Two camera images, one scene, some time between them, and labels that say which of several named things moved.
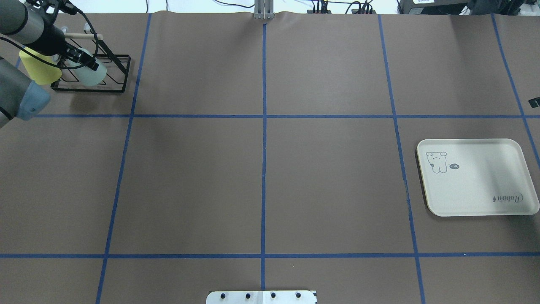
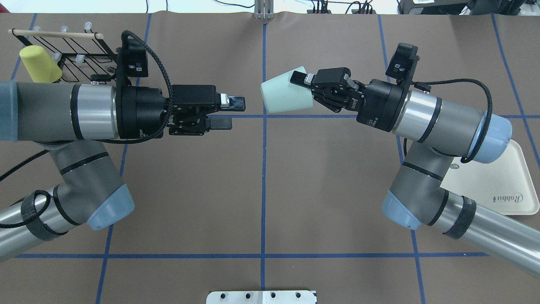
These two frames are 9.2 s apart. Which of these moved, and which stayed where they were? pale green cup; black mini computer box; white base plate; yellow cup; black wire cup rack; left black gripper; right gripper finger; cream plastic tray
Moved: pale green cup; left black gripper; right gripper finger
Stayed: white base plate; black mini computer box; yellow cup; black wire cup rack; cream plastic tray
